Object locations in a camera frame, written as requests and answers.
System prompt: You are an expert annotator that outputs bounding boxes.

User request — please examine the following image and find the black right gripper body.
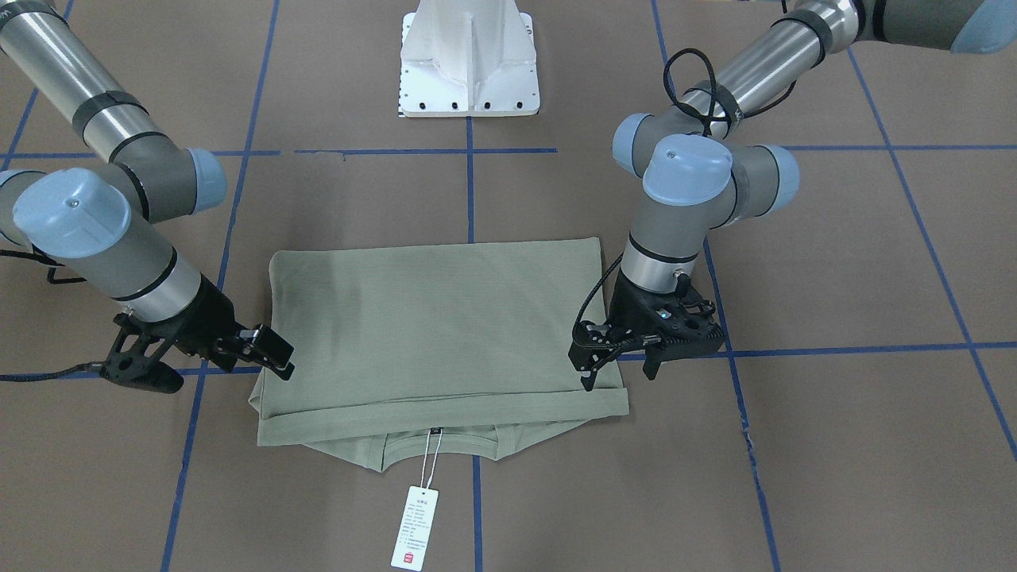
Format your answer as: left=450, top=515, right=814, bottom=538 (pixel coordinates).
left=99, top=276, right=264, bottom=394

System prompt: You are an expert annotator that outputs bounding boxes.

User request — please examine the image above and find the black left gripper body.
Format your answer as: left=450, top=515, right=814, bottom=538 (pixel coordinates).
left=569, top=274, right=727, bottom=373

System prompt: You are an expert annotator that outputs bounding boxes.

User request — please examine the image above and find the olive green long-sleeve shirt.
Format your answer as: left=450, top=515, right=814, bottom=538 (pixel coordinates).
left=249, top=238, right=629, bottom=472

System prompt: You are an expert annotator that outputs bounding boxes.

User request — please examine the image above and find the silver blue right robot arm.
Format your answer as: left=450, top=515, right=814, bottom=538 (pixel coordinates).
left=2, top=1, right=295, bottom=394

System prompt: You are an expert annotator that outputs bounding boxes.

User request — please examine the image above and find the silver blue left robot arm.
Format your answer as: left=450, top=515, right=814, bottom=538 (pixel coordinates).
left=569, top=1, right=1015, bottom=392

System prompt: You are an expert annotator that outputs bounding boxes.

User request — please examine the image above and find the white paper clothing tag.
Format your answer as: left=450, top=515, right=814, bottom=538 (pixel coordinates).
left=388, top=427, right=444, bottom=571

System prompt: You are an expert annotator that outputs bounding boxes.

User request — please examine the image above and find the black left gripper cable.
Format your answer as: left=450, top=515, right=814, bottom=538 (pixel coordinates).
left=574, top=48, right=795, bottom=334

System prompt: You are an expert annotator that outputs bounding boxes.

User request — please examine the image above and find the white camera stand column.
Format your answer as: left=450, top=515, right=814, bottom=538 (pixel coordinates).
left=397, top=1, right=541, bottom=118

